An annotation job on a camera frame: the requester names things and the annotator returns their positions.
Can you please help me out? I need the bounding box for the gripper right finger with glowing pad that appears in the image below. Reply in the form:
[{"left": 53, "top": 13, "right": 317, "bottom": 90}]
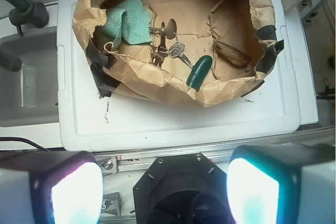
[{"left": 226, "top": 144, "right": 335, "bottom": 223}]

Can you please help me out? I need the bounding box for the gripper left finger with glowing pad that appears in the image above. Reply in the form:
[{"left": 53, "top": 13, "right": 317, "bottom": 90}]
[{"left": 1, "top": 151, "right": 103, "bottom": 223}]

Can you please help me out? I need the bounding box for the brown wood chip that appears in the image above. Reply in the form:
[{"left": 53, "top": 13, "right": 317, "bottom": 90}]
[{"left": 213, "top": 39, "right": 251, "bottom": 67}]

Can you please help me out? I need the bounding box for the white plastic lid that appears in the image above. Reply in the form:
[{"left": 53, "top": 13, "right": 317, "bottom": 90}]
[{"left": 57, "top": 0, "right": 301, "bottom": 152}]

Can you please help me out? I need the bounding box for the clear plastic bin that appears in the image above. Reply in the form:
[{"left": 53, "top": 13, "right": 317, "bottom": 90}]
[{"left": 1, "top": 27, "right": 59, "bottom": 127}]

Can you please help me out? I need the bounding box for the dark green plastic piece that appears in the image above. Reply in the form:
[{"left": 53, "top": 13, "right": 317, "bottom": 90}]
[{"left": 186, "top": 55, "right": 213, "bottom": 92}]

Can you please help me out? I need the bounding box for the brown paper bag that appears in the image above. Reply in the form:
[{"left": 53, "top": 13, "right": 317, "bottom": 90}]
[{"left": 72, "top": 0, "right": 284, "bottom": 107}]

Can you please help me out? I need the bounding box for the bunch of metal keys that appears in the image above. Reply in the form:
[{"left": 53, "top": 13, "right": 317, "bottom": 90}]
[{"left": 149, "top": 19, "right": 193, "bottom": 69}]

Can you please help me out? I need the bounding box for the teal green cloth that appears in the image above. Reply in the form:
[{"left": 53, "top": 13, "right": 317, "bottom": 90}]
[{"left": 94, "top": 0, "right": 152, "bottom": 50}]

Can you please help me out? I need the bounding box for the aluminium extrusion rail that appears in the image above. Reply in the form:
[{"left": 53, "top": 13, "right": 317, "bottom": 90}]
[{"left": 94, "top": 125, "right": 335, "bottom": 176}]

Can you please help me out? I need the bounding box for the metal corner bracket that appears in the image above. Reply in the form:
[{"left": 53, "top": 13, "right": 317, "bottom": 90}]
[{"left": 101, "top": 192, "right": 122, "bottom": 217}]

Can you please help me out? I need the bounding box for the black octagonal mount plate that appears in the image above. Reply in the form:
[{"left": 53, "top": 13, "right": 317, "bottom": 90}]
[{"left": 133, "top": 153, "right": 235, "bottom": 223}]

